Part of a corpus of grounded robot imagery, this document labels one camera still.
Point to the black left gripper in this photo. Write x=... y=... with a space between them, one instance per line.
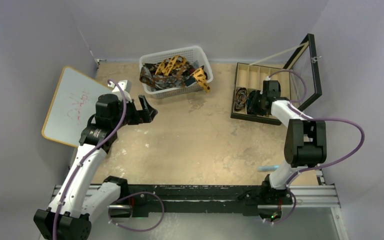
x=137 y=114

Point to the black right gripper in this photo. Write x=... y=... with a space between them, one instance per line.
x=258 y=104

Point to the navy blue shell pattern tie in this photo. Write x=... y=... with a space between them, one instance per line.
x=253 y=105

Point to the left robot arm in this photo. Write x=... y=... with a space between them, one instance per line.
x=71 y=213

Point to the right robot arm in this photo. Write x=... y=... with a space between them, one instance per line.
x=305 y=143

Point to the rolled cat pattern tie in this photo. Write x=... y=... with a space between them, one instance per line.
x=240 y=99

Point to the black tie display box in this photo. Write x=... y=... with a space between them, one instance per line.
x=299 y=79

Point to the dark brown patterned tie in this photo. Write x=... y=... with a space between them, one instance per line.
x=178 y=78

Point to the light blue marker pen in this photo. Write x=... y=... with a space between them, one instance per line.
x=267 y=168

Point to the white plastic basket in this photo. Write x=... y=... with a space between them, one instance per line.
x=193 y=54

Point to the yellow framed whiteboard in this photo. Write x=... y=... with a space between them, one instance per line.
x=73 y=103

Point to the aluminium frame rail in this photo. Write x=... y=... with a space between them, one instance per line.
x=322 y=196

